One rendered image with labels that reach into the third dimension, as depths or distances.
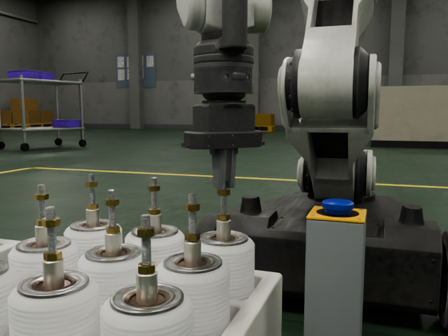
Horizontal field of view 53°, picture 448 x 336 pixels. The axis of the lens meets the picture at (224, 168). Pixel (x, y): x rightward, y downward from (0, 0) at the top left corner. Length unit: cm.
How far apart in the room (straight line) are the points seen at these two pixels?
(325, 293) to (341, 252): 6
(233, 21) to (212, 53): 5
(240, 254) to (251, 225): 35
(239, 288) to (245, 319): 8
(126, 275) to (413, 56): 1088
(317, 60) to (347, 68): 6
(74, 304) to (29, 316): 4
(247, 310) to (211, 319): 8
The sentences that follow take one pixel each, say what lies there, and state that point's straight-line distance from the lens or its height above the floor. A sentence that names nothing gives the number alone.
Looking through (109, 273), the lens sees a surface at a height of 24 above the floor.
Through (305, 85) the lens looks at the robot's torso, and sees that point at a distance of 89.
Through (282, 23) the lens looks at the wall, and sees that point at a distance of 1163.
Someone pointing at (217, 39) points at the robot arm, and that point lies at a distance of 63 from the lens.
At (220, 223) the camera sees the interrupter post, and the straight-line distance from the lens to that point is 67.
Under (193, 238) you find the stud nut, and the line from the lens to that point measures 57.
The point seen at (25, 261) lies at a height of 24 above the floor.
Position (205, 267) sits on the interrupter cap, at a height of 25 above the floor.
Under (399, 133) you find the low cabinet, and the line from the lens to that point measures 606.
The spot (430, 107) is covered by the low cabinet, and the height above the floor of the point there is 50.
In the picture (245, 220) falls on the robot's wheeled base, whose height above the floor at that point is 20.
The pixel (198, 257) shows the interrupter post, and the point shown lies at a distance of 57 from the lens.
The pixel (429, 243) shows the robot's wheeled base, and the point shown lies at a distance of 97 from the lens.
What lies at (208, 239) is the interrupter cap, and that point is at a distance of 68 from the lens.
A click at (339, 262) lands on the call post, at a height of 26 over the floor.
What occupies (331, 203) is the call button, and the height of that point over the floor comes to 33.
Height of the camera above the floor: 44
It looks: 7 degrees down
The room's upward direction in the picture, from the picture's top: straight up
